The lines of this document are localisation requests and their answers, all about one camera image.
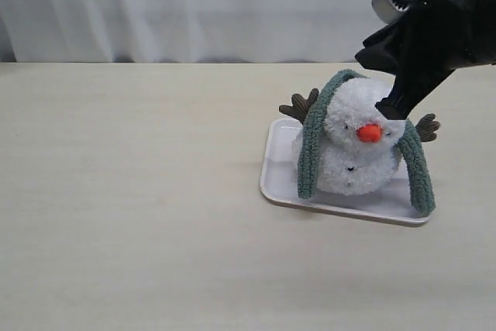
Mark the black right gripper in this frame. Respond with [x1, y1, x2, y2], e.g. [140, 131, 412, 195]
[355, 0, 495, 120]

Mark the green fleece scarf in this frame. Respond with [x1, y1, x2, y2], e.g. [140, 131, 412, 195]
[296, 69, 436, 215]

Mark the white plush snowman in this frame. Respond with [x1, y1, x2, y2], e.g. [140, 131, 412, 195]
[278, 77, 442, 196]

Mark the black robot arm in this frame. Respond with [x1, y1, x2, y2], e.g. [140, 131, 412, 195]
[355, 0, 495, 120]

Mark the white rectangular plastic tray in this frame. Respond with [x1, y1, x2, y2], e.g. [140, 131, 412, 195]
[260, 119, 432, 226]

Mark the white backdrop curtain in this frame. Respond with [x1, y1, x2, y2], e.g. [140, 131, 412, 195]
[1, 0, 381, 63]

